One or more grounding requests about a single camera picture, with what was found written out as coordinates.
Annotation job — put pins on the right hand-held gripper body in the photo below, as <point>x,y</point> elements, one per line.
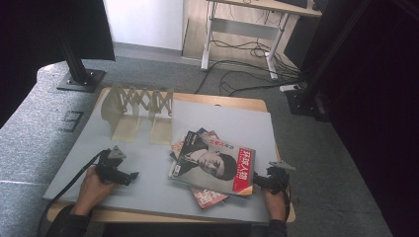
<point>276,181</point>

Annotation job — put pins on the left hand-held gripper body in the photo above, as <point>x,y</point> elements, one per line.
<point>110,169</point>

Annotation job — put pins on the wooden magazine rack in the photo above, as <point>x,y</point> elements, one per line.
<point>126,130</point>

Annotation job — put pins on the dark blue illustrated magazine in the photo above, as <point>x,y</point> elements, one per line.
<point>176,148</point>

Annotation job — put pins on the portrait cover magazine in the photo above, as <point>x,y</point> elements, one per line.
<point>210,161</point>

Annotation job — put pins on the person's right hand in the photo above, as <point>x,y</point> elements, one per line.
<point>275,205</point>

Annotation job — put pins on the person's left hand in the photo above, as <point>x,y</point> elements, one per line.
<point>92,194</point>

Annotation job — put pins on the black profile stand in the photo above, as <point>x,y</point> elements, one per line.
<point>308,105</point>

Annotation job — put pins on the black metal stand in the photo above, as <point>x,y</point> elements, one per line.
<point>80,80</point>

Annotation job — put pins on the white power strip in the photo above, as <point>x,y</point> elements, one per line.
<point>290,88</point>

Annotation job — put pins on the black curtain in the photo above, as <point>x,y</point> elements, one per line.
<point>378,98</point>

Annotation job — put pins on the white-legged wooden desk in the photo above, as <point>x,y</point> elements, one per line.
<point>245,28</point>

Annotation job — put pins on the black keyboard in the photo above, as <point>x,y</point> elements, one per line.
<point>293,2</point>

